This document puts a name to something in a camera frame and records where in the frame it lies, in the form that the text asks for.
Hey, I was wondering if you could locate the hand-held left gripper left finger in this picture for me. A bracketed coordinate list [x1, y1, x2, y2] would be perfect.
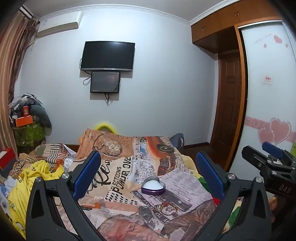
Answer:
[25, 151, 109, 241]

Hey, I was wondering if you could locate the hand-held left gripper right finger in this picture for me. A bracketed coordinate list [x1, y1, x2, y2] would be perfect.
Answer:
[195, 151, 272, 241]

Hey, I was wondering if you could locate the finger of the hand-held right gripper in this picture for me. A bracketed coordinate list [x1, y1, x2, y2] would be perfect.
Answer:
[242, 146, 272, 173]
[262, 141, 296, 166]

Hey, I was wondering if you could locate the red beaded bracelet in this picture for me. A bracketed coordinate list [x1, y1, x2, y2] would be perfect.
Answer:
[161, 201, 180, 216]

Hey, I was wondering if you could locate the purple heart-shaped tin box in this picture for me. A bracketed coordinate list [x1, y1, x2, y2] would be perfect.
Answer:
[141, 176, 166, 195]

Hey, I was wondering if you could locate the gold chain bracelet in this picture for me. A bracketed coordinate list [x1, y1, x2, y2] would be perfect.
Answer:
[151, 203, 167, 213]

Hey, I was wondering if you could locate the person's right hand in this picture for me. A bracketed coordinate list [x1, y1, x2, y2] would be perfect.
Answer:
[268, 195, 278, 223]

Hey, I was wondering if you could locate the newspaper print blanket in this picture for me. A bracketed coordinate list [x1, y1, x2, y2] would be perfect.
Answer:
[11, 128, 220, 241]

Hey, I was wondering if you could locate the dark blue bag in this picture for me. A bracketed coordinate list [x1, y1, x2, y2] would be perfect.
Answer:
[169, 133, 186, 154]

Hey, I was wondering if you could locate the white heart-sticker sliding door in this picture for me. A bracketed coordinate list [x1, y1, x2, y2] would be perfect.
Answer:
[228, 21, 296, 173]

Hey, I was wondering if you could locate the brown wooden door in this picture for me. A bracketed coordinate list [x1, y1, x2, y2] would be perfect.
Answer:
[210, 51, 244, 147]

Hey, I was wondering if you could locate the green patterned bag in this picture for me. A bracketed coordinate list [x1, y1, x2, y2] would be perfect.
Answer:
[13, 123, 45, 147]

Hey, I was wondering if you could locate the yellow cloth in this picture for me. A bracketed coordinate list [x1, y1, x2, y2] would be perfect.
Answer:
[6, 159, 65, 239]

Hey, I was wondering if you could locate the grey cloth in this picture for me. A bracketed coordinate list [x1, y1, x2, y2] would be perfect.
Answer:
[30, 105, 52, 136]

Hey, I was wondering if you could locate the orange box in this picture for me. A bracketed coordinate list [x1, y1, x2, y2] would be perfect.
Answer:
[12, 116, 34, 127]

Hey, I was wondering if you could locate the red and white box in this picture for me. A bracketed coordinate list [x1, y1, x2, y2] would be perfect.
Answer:
[0, 148, 17, 171]

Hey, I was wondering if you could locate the pile of clothes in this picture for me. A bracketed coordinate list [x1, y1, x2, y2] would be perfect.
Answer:
[9, 93, 44, 121]

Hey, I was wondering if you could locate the brown striped curtain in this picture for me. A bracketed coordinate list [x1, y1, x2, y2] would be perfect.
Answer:
[0, 9, 40, 163]

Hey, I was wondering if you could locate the wooden overhead cabinet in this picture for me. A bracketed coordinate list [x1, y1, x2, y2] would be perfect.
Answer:
[191, 0, 283, 54]

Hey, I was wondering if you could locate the white air conditioner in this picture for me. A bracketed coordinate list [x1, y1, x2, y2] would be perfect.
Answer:
[37, 11, 83, 39]

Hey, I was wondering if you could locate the yellow ring-shaped object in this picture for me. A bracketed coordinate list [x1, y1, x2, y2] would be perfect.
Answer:
[95, 121, 116, 134]

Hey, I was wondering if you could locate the small black wall monitor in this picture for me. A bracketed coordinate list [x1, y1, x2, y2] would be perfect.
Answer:
[90, 71, 121, 93]

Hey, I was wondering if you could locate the black television cable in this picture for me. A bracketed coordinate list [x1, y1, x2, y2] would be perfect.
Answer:
[80, 58, 92, 86]

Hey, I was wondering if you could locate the black wall television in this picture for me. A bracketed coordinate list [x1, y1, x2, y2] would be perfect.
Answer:
[80, 41, 136, 72]

